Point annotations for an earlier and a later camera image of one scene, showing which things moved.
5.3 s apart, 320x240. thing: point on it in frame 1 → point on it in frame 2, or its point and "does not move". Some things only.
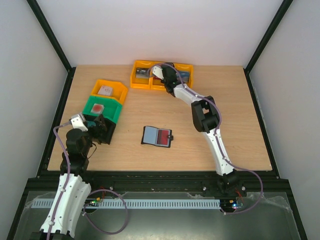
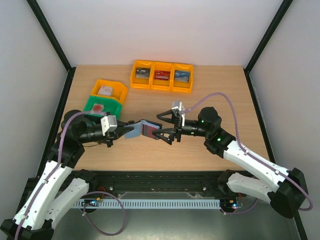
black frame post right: [283, 10] does not move
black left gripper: [102, 127] → [119, 131]
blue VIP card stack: [185, 76] does not move
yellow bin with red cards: [155, 83] does not move
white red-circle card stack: [97, 108] does not move
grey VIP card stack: [141, 73] does not move
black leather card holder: [150, 136] → [145, 128]
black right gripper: [167, 72] → [178, 127]
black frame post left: [54, 41] does not move
